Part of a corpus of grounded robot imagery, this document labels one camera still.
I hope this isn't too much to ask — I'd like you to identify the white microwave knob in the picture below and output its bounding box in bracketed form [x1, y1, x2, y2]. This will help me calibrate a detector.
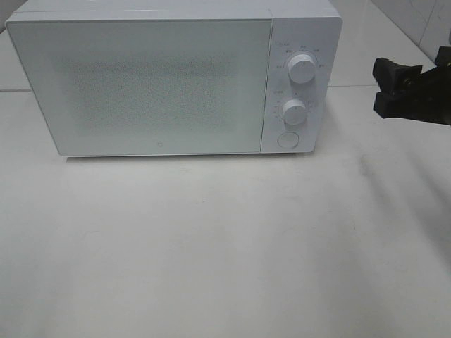
[287, 51, 317, 85]
[281, 99, 307, 125]

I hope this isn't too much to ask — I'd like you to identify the round white door button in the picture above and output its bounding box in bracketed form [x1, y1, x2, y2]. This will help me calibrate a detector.
[278, 132, 299, 149]

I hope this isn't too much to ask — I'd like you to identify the white microwave oven body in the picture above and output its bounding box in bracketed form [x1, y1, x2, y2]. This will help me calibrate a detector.
[6, 1, 342, 156]

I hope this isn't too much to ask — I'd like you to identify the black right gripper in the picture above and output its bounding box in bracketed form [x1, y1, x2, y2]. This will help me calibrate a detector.
[372, 46, 450, 125]

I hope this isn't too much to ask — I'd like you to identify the white microwave door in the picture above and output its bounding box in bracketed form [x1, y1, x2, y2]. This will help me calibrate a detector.
[8, 20, 271, 157]

